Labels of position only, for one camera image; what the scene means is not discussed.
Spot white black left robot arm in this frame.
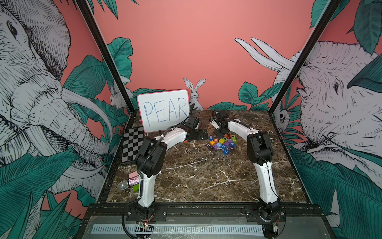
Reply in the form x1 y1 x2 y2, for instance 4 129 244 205
134 125 209 220

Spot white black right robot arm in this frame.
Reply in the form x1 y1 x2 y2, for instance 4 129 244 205
210 111 282 222

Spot pink framed whiteboard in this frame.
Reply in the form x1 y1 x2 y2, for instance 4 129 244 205
137 90 190 133

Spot black white checkerboard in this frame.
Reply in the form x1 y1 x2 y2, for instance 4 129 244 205
121 126 145 164

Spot pink block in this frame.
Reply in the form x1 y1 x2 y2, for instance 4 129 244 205
129 171 139 178

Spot glittery purple tube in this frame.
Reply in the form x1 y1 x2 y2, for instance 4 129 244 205
117 171 162 191

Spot black mounting rail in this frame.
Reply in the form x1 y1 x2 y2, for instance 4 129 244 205
84 202 324 224

